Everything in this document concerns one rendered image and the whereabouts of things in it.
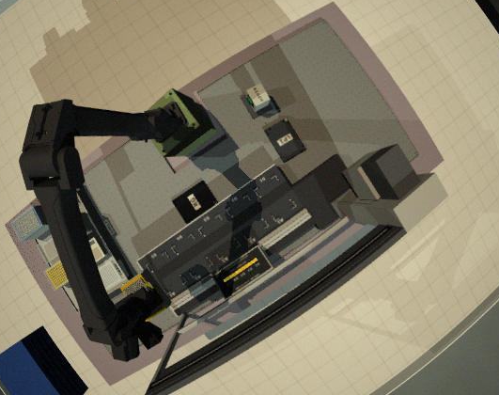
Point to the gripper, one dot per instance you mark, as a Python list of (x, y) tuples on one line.
[(137, 298)]

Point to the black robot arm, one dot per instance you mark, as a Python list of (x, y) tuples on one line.
[(49, 151)]

